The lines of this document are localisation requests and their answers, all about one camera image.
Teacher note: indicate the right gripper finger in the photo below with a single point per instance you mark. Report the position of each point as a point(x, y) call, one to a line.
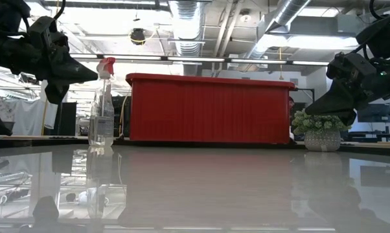
point(332, 102)
point(348, 118)

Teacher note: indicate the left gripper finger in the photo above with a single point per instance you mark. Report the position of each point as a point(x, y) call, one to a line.
point(72, 69)
point(56, 93)

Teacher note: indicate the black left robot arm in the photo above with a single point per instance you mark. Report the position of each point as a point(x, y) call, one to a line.
point(4, 48)

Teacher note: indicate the red plastic laundry bin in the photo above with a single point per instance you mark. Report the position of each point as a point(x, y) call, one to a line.
point(211, 110)

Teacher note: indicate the dark computer monitor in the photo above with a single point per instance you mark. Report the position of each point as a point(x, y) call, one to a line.
point(374, 113)

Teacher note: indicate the black upright panel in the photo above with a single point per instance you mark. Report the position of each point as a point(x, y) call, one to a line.
point(67, 118)

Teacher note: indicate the green artificial plant in pot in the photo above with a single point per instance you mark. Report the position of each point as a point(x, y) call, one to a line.
point(318, 129)

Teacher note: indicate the person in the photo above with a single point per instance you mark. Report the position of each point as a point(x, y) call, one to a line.
point(291, 113)

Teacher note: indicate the long ceiling light bar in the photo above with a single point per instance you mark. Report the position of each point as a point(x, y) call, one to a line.
point(311, 63)
point(258, 61)
point(195, 59)
point(117, 57)

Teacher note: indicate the clear spray bottle red trigger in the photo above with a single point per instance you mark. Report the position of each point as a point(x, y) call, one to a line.
point(101, 126)

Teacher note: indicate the black dome camera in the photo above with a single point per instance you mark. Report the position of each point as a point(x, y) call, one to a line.
point(137, 36)

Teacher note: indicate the smooth silver air duct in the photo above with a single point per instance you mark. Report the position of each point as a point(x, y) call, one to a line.
point(279, 19)

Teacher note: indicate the ribbed silver air duct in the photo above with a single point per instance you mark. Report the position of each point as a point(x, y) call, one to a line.
point(185, 26)

